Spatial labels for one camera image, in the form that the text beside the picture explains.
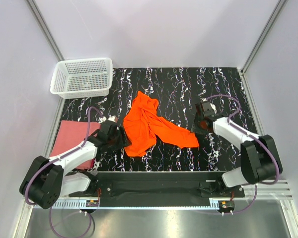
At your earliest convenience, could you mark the orange t shirt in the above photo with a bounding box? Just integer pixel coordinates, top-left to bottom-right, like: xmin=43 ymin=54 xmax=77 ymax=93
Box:
xmin=123 ymin=91 xmax=199 ymax=157

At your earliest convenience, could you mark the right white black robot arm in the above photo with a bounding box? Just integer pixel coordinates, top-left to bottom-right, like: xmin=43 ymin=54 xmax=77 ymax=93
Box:
xmin=191 ymin=101 xmax=283 ymax=197

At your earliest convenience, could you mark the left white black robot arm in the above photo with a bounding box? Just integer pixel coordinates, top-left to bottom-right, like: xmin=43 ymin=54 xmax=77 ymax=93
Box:
xmin=19 ymin=120 xmax=131 ymax=209

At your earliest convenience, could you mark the black marbled table mat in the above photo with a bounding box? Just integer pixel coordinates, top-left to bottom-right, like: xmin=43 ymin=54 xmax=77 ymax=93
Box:
xmin=58 ymin=67 xmax=257 ymax=172

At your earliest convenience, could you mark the folded pink t shirt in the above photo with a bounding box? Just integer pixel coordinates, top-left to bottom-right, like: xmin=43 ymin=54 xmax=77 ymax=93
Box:
xmin=49 ymin=120 xmax=100 ymax=170

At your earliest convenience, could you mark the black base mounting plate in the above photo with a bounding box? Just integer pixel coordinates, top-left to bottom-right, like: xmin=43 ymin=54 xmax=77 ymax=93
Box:
xmin=38 ymin=171 xmax=276 ymax=208

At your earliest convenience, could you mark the white plastic perforated basket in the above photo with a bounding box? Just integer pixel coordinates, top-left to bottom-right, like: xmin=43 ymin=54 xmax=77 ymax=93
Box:
xmin=50 ymin=58 xmax=113 ymax=99

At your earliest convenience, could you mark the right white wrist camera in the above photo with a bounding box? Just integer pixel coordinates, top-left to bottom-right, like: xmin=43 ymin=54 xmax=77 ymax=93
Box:
xmin=210 ymin=103 xmax=217 ymax=113

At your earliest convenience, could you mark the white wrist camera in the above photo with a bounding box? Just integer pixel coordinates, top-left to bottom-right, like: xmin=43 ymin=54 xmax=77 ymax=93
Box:
xmin=210 ymin=103 xmax=217 ymax=113
xmin=106 ymin=116 xmax=118 ymax=123

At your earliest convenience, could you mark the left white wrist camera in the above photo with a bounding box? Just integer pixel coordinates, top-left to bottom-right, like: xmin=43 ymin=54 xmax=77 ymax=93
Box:
xmin=106 ymin=116 xmax=118 ymax=123

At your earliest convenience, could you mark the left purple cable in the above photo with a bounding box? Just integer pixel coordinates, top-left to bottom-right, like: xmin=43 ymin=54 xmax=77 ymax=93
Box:
xmin=24 ymin=106 xmax=107 ymax=238

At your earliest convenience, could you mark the purple cable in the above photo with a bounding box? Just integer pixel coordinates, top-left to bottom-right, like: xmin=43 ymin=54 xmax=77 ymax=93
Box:
xmin=206 ymin=94 xmax=281 ymax=214
xmin=24 ymin=106 xmax=107 ymax=238

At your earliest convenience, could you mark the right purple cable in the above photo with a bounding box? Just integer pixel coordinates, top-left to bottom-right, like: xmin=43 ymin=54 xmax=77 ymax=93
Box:
xmin=206 ymin=94 xmax=281 ymax=214

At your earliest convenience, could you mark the slotted cable duct rail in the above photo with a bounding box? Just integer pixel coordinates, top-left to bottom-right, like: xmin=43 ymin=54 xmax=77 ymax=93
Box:
xmin=52 ymin=197 xmax=219 ymax=210

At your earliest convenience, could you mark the right aluminium frame post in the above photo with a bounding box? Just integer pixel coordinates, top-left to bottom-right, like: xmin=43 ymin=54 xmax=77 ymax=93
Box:
xmin=240 ymin=0 xmax=288 ymax=74

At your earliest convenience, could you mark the aluminium frame post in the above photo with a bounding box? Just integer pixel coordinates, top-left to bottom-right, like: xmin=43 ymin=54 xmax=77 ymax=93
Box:
xmin=25 ymin=0 xmax=65 ymax=61
xmin=240 ymin=0 xmax=288 ymax=74

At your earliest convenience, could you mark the left aluminium frame post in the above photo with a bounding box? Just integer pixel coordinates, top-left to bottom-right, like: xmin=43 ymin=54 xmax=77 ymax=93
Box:
xmin=25 ymin=0 xmax=65 ymax=61

